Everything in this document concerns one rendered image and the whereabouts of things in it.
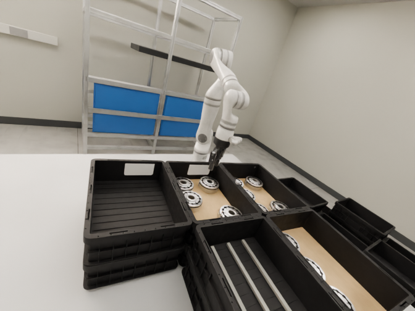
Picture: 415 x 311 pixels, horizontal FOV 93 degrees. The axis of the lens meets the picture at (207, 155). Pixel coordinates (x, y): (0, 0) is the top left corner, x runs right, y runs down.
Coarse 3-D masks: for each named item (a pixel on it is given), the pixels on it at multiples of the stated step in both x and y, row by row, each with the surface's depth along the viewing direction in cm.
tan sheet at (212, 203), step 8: (200, 192) 96; (216, 192) 100; (208, 200) 92; (216, 200) 94; (224, 200) 96; (208, 208) 87; (216, 208) 89; (200, 216) 81; (208, 216) 83; (216, 216) 84
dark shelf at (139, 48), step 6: (132, 48) 239; (138, 48) 215; (144, 48) 216; (150, 48) 243; (150, 54) 222; (156, 54) 225; (162, 54) 228; (168, 54) 231; (174, 60) 237; (180, 60) 241; (186, 60) 244; (192, 60) 285; (192, 66) 251; (198, 66) 255; (204, 66) 259; (210, 66) 281
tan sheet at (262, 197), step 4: (244, 180) 119; (244, 184) 115; (244, 188) 110; (248, 188) 112; (252, 192) 109; (256, 192) 111; (260, 192) 112; (264, 192) 113; (256, 196) 107; (260, 196) 108; (264, 196) 109; (268, 196) 110; (256, 200) 103; (260, 200) 104; (264, 200) 105; (268, 200) 106; (272, 200) 108; (264, 204) 102; (268, 204) 103
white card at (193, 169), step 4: (188, 168) 100; (192, 168) 101; (196, 168) 102; (200, 168) 103; (204, 168) 104; (188, 172) 101; (192, 172) 102; (196, 172) 103; (200, 172) 104; (204, 172) 106; (208, 172) 107
